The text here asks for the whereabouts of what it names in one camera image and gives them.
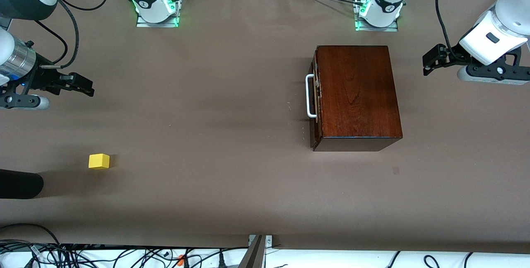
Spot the grey metal camera pole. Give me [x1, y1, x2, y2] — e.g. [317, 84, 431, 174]
[238, 235, 266, 268]

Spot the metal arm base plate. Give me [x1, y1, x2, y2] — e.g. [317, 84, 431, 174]
[136, 11, 179, 28]
[355, 15, 399, 32]

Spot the tangled black cable bundle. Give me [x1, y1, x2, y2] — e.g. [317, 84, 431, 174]
[0, 223, 249, 268]

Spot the small metal bracket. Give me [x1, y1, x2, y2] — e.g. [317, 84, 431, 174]
[248, 235, 273, 249]

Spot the wooden drawer with white handle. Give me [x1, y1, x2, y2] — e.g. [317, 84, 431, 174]
[306, 51, 321, 149]

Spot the yellow block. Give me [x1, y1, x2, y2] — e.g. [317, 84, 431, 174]
[89, 154, 111, 170]

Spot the black foam cylinder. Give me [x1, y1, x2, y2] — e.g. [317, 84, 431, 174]
[0, 169, 44, 199]

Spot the dark brown wooden cabinet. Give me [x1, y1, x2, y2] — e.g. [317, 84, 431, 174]
[311, 45, 403, 152]

